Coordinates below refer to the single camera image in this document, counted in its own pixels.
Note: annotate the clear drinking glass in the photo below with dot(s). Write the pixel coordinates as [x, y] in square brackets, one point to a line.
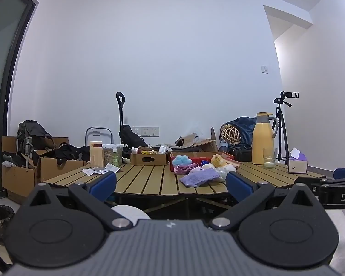
[269, 157]

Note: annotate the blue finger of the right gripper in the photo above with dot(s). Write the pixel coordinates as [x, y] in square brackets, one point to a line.
[339, 173]

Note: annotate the black backpack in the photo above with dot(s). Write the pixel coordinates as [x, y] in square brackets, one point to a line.
[32, 136]

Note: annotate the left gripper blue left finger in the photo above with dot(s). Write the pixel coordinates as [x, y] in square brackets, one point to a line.
[103, 186]

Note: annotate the pink satin scrunchie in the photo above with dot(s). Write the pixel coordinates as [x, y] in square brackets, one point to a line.
[181, 169]
[192, 166]

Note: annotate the black video camera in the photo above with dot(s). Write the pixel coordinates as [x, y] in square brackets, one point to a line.
[284, 95]

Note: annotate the yellow thermos jug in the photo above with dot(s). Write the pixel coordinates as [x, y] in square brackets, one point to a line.
[265, 131]

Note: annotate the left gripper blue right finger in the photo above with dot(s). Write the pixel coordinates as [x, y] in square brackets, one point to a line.
[239, 187]

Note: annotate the purple knitted cloth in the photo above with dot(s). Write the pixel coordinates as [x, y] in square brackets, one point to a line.
[197, 178]

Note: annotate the dark blue velvet cloth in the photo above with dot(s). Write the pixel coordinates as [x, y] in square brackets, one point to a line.
[245, 126]

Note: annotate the large open cardboard box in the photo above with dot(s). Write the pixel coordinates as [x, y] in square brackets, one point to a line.
[204, 144]

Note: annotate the white wall socket strip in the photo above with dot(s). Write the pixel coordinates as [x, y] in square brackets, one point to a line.
[147, 131]

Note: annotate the small brown cardboard box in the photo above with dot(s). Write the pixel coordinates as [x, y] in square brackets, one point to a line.
[146, 156]

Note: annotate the wooden block clock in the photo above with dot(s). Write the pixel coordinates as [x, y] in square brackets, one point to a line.
[96, 154]

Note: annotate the black clothes pile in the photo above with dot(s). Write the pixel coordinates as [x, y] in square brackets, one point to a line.
[66, 152]

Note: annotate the woven rattan ball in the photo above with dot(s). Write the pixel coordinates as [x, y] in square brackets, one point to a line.
[230, 134]

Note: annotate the black camera tripod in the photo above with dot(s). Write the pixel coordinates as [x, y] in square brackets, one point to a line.
[282, 154]

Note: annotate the black trolley bag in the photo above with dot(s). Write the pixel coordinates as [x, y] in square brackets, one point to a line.
[129, 138]

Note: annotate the metal folding stool frame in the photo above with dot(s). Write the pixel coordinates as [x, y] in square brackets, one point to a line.
[99, 134]

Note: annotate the floor cardboard box left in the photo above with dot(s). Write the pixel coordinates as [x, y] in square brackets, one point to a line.
[19, 181]

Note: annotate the blue fluffy cloud toy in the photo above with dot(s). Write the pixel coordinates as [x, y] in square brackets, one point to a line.
[181, 160]

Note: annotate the purple tissue box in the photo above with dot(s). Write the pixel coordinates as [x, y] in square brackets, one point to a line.
[297, 163]

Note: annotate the white paper sheet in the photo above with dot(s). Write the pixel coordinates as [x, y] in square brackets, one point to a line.
[101, 170]

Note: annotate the blue water bottle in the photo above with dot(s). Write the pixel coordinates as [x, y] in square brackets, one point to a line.
[223, 146]

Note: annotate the red cardboard pumpkin box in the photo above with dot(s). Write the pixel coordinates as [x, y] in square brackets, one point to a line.
[198, 157]

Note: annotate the black suitcase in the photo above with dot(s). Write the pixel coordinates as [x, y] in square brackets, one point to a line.
[241, 154]

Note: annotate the yellow white plush toy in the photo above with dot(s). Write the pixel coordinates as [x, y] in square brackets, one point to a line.
[218, 161]

